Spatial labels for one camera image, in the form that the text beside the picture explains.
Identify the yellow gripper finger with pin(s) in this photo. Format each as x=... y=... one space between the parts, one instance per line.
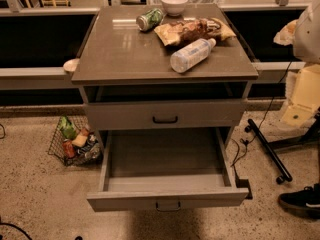
x=302 y=96
x=285 y=36

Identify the clear blue plastic bottle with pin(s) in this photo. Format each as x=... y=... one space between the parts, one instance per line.
x=192 y=54

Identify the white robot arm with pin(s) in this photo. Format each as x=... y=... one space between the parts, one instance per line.
x=306 y=44

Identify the grey drawer cabinet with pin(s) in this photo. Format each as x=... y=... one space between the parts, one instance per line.
x=122 y=64

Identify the open grey middle drawer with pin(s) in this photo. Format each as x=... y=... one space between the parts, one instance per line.
x=165 y=170

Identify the closed grey upper drawer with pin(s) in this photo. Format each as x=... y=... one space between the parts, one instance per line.
x=164 y=114

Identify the black wheeled stand base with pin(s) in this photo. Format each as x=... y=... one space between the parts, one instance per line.
x=311 y=136

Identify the black sneaker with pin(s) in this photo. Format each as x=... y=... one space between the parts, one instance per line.
x=304 y=203

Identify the brown yellow chip bag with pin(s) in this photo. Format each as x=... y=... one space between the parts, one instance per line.
x=184 y=32

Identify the white bowl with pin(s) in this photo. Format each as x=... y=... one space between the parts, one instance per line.
x=174 y=7

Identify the green soda can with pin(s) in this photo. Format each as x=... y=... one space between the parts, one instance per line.
x=149 y=19

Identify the round tan disc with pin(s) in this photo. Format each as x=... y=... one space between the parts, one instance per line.
x=71 y=65

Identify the yellow sponge block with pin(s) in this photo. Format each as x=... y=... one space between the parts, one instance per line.
x=80 y=140

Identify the green snack bag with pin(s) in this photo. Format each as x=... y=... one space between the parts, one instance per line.
x=67 y=128

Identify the black wire basket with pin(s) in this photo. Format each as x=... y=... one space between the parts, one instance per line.
x=88 y=154

